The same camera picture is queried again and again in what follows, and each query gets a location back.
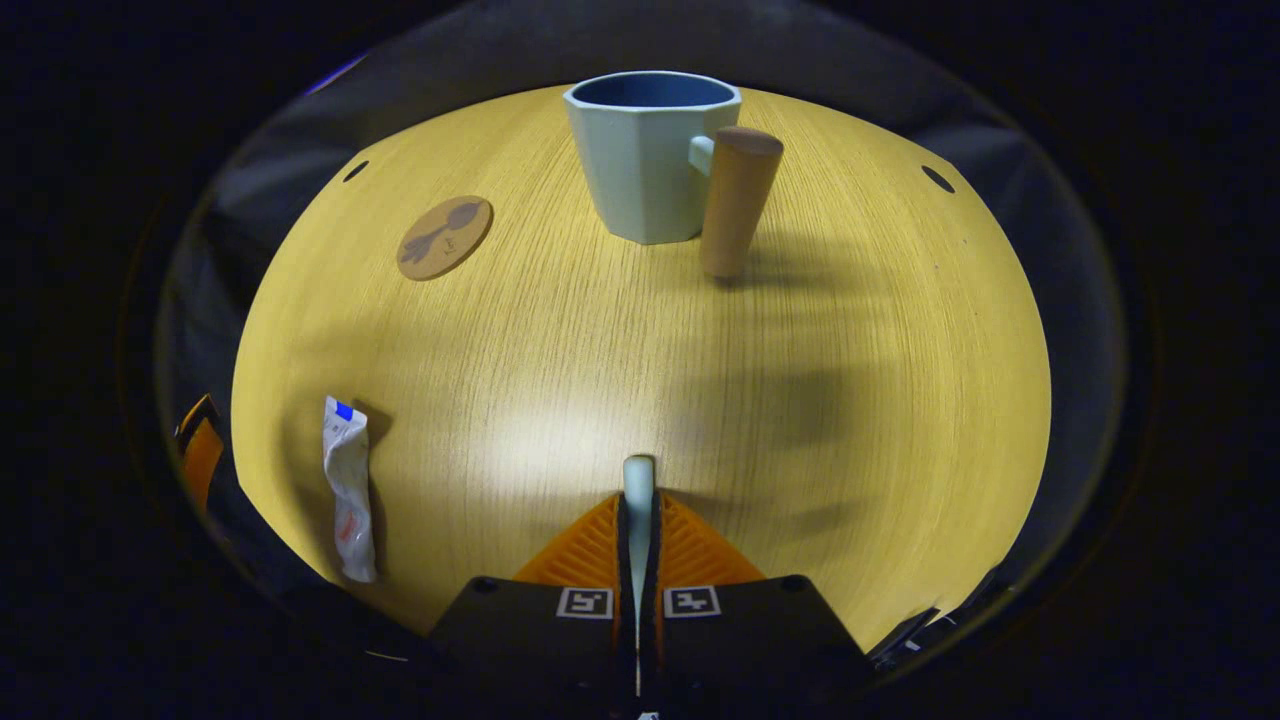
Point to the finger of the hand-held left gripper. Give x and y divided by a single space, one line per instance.
203 455

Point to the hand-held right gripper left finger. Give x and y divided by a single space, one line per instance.
520 645

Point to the pale green toothbrush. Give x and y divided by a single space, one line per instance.
638 500

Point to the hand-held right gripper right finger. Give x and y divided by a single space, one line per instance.
760 645

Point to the white toothpaste tube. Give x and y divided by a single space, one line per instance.
350 480

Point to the round cork coaster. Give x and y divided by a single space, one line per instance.
445 238

